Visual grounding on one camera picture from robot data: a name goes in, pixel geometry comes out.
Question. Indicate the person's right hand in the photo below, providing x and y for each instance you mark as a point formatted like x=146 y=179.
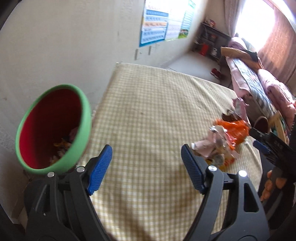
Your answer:
x=268 y=187

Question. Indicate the pink patterned curtain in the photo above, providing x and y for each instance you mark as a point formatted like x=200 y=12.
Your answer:
x=277 y=41

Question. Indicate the red shoes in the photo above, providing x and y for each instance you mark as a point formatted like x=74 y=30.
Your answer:
x=215 y=73

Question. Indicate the yellow striped wrapper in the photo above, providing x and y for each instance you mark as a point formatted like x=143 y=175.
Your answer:
x=62 y=143

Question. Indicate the white chart wall poster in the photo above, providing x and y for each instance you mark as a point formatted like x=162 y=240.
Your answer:
x=174 y=25

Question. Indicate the purple folded blanket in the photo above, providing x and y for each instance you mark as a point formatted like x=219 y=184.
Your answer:
x=237 y=42

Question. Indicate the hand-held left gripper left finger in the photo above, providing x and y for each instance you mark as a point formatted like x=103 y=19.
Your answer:
x=99 y=169

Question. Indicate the large pink wrapper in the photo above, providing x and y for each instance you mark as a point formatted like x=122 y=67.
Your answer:
x=74 y=134

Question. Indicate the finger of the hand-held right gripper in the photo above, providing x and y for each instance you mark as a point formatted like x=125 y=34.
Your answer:
x=257 y=133
x=262 y=146

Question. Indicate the yellow checkered tablecloth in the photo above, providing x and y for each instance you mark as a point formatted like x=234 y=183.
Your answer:
x=150 y=115

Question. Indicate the red and white box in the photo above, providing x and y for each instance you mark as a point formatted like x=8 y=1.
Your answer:
x=210 y=22

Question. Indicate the green chart wall poster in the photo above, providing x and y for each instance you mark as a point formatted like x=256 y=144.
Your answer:
x=187 y=18

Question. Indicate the black desk shelf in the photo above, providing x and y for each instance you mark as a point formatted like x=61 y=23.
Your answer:
x=215 y=34

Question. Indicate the blue letter wall poster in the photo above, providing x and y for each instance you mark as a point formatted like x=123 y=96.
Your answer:
x=153 y=25

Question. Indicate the silver wrapper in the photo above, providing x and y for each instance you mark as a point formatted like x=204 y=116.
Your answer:
x=218 y=160

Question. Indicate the wooden chair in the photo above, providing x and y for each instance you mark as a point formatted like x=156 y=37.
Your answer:
x=278 y=125

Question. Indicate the tan blanket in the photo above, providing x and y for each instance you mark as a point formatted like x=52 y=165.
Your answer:
x=233 y=52

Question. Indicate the dark garment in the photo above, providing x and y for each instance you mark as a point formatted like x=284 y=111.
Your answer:
x=252 y=54

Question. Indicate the bed with pink bedding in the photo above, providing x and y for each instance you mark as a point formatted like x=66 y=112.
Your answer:
x=252 y=83

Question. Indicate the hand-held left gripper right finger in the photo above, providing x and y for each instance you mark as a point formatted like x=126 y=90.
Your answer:
x=193 y=171

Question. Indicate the pink quilt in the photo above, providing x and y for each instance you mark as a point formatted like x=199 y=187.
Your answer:
x=277 y=92

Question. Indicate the red bin with green rim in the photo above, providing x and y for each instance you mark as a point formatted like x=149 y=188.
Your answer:
x=46 y=120

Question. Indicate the orange plastic bag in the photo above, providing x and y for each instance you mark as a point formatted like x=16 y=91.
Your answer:
x=235 y=129

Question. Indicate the pink and white wrapper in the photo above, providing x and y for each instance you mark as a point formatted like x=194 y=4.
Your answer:
x=207 y=146

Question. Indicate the dark brown round object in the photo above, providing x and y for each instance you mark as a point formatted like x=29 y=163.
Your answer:
x=261 y=122

